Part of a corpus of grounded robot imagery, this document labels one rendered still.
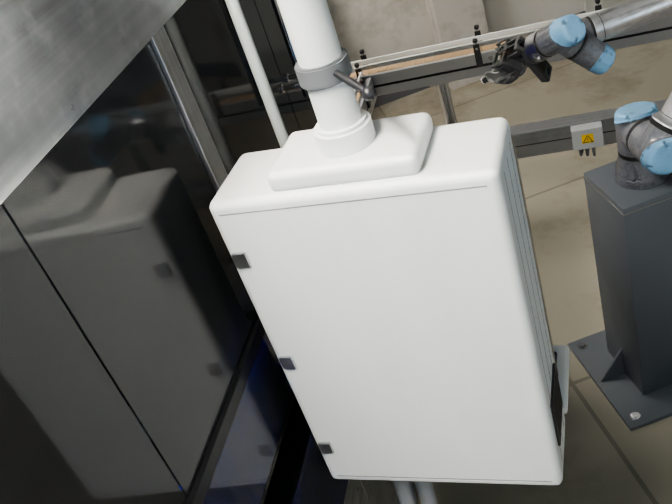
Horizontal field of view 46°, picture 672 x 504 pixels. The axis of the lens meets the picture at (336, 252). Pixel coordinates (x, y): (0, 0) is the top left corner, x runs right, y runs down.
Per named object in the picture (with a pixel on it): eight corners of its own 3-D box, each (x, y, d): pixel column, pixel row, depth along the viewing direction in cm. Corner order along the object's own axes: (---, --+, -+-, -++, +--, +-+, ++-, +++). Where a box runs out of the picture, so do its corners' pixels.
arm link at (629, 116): (649, 131, 234) (646, 91, 227) (670, 151, 223) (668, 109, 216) (610, 144, 235) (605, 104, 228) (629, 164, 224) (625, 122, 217)
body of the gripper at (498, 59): (494, 44, 214) (521, 28, 203) (519, 56, 217) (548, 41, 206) (488, 69, 212) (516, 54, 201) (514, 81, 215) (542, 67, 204)
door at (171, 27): (268, 282, 171) (157, 27, 139) (312, 169, 207) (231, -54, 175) (271, 282, 171) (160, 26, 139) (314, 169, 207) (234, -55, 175)
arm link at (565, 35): (586, 49, 190) (558, 34, 187) (556, 64, 200) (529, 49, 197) (592, 21, 192) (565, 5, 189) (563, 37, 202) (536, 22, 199)
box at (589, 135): (573, 151, 319) (570, 131, 314) (572, 145, 323) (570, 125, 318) (604, 146, 316) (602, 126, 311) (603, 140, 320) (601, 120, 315)
